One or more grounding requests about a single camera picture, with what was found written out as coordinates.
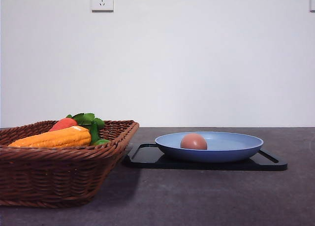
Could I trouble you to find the red toy carrot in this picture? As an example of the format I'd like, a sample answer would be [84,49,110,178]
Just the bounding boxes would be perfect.
[49,113,87,131]

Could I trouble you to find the green toy pepper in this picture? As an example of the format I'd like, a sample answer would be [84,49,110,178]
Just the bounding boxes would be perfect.
[90,124,110,145]

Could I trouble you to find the orange toy corn cob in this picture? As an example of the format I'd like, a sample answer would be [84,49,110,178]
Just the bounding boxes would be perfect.
[8,126,92,148]

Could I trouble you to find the blue plate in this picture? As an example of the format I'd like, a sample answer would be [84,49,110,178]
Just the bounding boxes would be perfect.
[155,131,264,163]

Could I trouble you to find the brown egg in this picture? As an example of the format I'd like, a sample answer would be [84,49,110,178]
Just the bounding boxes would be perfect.
[181,133,208,150]

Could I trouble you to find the brown wicker basket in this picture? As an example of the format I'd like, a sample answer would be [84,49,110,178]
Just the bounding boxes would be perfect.
[0,120,139,208]

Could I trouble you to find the black tray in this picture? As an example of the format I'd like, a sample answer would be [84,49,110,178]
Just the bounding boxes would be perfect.
[128,144,287,171]

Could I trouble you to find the green carrot leaves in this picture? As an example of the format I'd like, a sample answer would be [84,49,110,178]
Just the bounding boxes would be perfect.
[66,113,105,133]

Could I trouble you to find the white wall socket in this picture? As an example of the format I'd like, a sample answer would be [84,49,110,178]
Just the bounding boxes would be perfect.
[91,0,114,13]

